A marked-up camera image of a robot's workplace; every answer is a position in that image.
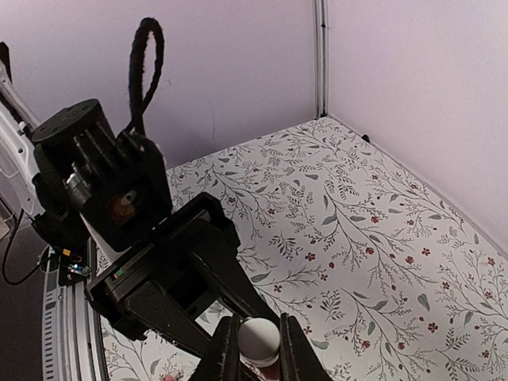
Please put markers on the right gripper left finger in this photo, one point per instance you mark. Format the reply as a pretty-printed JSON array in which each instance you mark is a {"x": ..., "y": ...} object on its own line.
[{"x": 221, "y": 361}]

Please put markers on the left aluminium frame post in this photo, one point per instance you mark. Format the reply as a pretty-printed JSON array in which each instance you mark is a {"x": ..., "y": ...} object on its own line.
[{"x": 321, "y": 39}]

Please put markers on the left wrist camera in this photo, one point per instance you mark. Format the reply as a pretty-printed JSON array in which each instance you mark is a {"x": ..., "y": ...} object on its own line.
[{"x": 120, "y": 205}]

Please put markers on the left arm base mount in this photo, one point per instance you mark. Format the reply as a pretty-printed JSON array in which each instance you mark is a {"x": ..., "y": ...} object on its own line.
[{"x": 71, "y": 266}]

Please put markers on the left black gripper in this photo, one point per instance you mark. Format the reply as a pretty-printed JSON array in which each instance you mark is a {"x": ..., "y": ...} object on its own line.
[{"x": 164, "y": 284}]

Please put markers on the red nail polish bottle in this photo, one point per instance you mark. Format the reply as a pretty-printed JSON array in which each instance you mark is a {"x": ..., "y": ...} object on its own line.
[{"x": 271, "y": 372}]

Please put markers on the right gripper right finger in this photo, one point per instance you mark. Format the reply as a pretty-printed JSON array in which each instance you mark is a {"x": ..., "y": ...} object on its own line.
[{"x": 297, "y": 360}]

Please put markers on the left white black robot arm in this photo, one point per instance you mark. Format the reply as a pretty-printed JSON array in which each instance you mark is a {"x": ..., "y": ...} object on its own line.
[{"x": 80, "y": 182}]

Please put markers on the front aluminium rail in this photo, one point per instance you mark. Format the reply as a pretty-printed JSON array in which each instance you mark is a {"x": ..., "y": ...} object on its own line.
[{"x": 72, "y": 347}]

